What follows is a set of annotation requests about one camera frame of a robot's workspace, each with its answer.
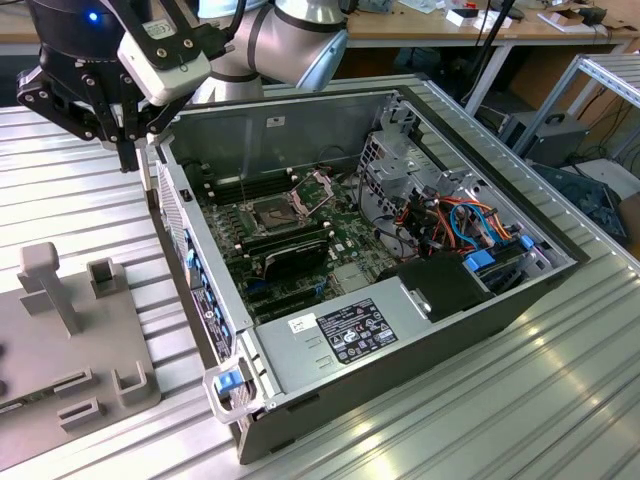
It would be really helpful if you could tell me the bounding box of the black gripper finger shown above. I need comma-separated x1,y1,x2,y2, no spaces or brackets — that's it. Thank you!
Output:
16,66,131,175
127,97,177,175

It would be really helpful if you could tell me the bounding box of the CPU socket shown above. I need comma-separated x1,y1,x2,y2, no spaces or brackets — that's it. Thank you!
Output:
248,195,301,236

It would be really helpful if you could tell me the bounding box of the metal socket cover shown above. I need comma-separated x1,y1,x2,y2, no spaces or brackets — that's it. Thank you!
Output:
290,168,335,217

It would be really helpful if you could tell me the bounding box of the green RAM stick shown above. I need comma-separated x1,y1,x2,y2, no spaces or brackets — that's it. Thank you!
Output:
238,223,334,255
0,392,56,416

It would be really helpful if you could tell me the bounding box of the black graphics card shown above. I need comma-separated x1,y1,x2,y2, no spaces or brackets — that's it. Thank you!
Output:
260,239,331,282

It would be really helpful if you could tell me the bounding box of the green motherboard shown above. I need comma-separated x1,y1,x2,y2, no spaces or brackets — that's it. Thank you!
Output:
192,164,401,326

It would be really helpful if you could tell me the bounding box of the grey parts rack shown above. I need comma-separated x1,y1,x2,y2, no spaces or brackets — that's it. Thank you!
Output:
0,241,164,474

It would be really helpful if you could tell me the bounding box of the silver drive cage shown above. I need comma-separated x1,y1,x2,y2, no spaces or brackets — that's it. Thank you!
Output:
357,129,451,236

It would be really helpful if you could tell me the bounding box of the silver chipset heatsink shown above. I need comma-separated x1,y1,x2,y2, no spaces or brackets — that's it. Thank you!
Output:
332,264,366,294

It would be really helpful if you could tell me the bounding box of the blue case latch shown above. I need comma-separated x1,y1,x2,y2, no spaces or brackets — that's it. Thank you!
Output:
214,369,244,399

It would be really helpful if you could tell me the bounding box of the grey power supply unit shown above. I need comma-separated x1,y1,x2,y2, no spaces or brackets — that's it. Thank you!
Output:
252,287,436,396

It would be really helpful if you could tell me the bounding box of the wooden desk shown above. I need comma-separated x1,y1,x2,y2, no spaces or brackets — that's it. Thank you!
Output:
0,0,640,56

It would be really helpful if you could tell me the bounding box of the white box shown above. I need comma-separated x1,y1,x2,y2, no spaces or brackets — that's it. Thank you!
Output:
444,7,514,31

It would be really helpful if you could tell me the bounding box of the black fan shroud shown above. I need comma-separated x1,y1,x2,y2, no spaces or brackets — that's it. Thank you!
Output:
374,254,494,324

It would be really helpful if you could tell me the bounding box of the open PC case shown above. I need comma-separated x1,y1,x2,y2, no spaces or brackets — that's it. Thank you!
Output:
137,85,592,466

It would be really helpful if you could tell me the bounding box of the blue disk carrier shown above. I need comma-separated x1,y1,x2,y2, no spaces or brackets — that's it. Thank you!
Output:
462,252,496,275

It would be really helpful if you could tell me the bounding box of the grey computer box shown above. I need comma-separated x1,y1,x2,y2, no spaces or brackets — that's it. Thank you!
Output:
499,110,591,169

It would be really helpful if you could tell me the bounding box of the cardboard box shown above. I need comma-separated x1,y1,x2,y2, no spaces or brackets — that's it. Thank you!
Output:
537,4,609,34

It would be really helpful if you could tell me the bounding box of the dark teal panel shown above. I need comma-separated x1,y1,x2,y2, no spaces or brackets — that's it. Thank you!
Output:
529,162,629,246

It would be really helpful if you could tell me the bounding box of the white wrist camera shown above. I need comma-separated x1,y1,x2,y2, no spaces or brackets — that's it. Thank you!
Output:
116,19,214,107

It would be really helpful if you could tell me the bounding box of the blue cable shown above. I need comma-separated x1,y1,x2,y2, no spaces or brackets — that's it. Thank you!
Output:
448,201,501,247

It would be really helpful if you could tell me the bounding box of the orange cable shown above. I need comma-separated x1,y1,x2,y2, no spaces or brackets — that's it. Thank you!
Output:
434,197,514,241

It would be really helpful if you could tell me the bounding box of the aluminium frame shelf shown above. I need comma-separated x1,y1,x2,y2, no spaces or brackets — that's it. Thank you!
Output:
514,52,640,161

